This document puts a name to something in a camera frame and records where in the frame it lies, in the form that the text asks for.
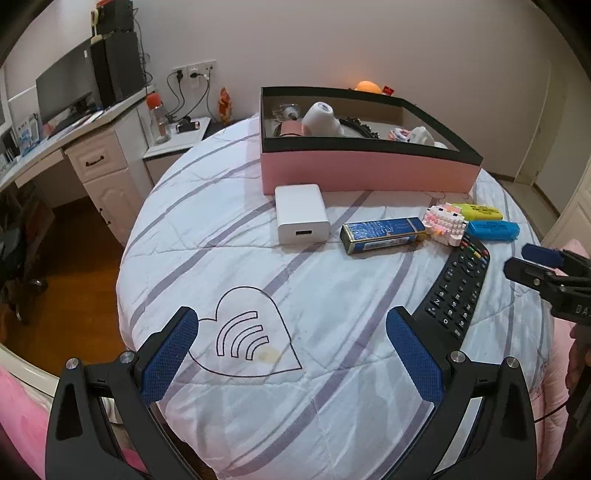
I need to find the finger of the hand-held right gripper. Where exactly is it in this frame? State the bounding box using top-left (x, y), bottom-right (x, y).
top-left (523, 244), bottom-right (573, 271)
top-left (504, 257), bottom-right (568, 298)

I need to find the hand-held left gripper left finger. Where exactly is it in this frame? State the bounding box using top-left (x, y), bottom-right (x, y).
top-left (45, 305), bottom-right (200, 480)

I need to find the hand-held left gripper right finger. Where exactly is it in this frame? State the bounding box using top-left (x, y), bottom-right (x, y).
top-left (385, 305), bottom-right (539, 480)

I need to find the blue highlighter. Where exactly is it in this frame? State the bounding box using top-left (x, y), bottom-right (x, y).
top-left (467, 220), bottom-right (520, 241)

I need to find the black remote control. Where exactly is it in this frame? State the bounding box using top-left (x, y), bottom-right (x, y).
top-left (412, 233), bottom-right (491, 342)

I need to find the yellow highlighter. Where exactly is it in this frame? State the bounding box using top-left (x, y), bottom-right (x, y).
top-left (450, 203), bottom-right (504, 221)

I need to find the pink brick cat figure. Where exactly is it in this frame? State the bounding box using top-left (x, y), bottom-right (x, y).
top-left (422, 202), bottom-right (467, 246)

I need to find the blue metal tin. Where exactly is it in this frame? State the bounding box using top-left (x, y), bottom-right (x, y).
top-left (340, 218), bottom-right (430, 256)

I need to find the white plush toy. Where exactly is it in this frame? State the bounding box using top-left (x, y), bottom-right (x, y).
top-left (409, 127), bottom-right (448, 148)

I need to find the white power adapter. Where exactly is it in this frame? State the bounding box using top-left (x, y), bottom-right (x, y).
top-left (275, 184), bottom-right (331, 246)

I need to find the pink storage box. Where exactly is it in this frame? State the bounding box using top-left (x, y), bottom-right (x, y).
top-left (260, 86), bottom-right (484, 195)

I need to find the black toothed headband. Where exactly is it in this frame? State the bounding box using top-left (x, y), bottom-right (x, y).
top-left (339, 117), bottom-right (380, 139)

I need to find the white handheld device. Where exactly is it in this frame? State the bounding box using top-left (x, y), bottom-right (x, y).
top-left (301, 102), bottom-right (345, 137)

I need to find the person's right hand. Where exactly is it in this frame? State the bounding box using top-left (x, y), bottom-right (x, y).
top-left (566, 323), bottom-right (591, 402)

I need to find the white wardrobe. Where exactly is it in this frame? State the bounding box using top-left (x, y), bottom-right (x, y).
top-left (540, 152), bottom-right (591, 259)

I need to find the pink printed bedsheet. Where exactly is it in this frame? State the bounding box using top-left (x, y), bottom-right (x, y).
top-left (531, 237), bottom-right (591, 480)

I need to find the white door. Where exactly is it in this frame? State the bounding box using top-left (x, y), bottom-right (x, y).
top-left (522, 65), bottom-right (555, 185)

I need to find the pink blanket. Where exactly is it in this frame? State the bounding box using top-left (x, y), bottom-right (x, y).
top-left (0, 364), bottom-right (153, 480)

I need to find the black office chair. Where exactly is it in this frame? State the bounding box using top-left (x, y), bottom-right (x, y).
top-left (0, 185), bottom-right (49, 324)

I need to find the white desk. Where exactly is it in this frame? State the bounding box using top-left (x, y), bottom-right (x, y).
top-left (0, 85), bottom-right (155, 247)

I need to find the white nightstand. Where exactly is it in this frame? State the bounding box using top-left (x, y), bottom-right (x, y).
top-left (142, 116), bottom-right (212, 185)

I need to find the clear bottle red lid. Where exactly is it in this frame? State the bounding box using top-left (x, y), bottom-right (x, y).
top-left (146, 92), bottom-right (171, 145)

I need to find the black keyboard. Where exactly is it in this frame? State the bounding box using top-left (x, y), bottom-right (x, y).
top-left (46, 110), bottom-right (105, 138)

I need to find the orange figurine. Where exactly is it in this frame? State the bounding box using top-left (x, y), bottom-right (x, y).
top-left (218, 87), bottom-right (235, 124)

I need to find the blue white box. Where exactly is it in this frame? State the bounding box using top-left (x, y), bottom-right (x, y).
top-left (14, 115), bottom-right (40, 155)

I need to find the black computer monitor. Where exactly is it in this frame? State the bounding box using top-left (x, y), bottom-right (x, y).
top-left (35, 37), bottom-right (100, 127)

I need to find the black computer tower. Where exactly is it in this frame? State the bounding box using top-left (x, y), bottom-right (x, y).
top-left (90, 31), bottom-right (146, 109)

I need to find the black speaker box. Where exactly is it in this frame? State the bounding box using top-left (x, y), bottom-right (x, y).
top-left (95, 0), bottom-right (134, 37)

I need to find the black power plug cable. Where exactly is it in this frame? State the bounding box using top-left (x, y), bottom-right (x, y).
top-left (166, 69), bottom-right (213, 123)

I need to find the wall power socket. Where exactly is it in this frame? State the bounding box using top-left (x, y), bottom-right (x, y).
top-left (173, 59), bottom-right (218, 80)

